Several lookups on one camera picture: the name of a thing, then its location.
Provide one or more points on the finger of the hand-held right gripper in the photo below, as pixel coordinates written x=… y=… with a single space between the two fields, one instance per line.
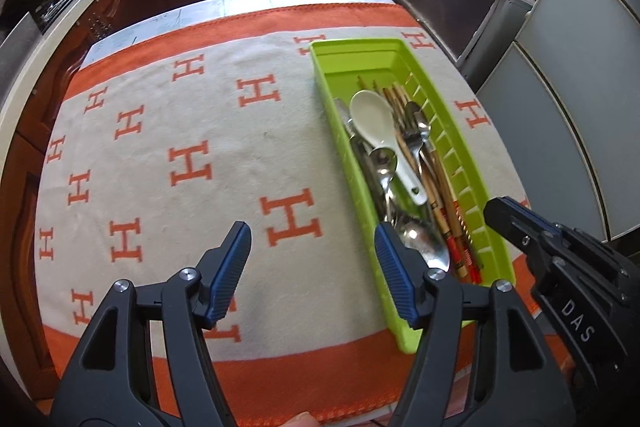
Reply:
x=524 y=205
x=510 y=222

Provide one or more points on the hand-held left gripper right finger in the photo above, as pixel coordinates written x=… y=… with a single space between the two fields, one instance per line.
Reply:
x=397 y=272

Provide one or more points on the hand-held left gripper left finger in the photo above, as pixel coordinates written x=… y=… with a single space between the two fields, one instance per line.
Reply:
x=227 y=277

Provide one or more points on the bamboo chopstick red yellow end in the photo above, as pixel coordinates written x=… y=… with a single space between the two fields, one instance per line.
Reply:
x=472 y=269
x=462 y=259

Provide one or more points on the bamboo chopstick red black end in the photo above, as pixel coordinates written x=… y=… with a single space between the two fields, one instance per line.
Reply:
x=436 y=202

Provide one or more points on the small steel spoon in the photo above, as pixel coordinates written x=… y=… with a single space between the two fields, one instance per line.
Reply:
x=384 y=159

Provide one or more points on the short steel soup spoon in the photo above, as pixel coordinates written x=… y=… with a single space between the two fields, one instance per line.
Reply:
x=357 y=147

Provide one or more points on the white ceramic spoon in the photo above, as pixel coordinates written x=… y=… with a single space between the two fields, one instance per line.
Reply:
x=372 y=117

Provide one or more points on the pale chopstick red striped end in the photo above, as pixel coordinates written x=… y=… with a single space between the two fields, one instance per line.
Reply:
x=360 y=83

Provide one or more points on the green plastic utensil tray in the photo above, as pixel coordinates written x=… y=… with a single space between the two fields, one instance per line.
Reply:
x=350 y=62

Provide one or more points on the person's left hand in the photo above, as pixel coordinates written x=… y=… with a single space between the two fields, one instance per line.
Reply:
x=304 y=420

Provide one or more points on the grey refrigerator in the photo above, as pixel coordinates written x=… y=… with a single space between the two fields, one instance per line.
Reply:
x=590 y=57

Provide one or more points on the orange and white printed blanket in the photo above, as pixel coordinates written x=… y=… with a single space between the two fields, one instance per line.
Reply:
x=175 y=107

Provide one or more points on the light blue table cover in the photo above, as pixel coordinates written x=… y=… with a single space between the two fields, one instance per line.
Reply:
x=225 y=4

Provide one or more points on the white kitchen countertop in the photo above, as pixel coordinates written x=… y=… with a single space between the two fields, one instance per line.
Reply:
x=50 y=52

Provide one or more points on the steel splash guard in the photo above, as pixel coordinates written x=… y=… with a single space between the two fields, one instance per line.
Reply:
x=17 y=57

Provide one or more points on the black gas stove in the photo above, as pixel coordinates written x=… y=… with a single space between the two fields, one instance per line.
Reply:
x=60 y=4

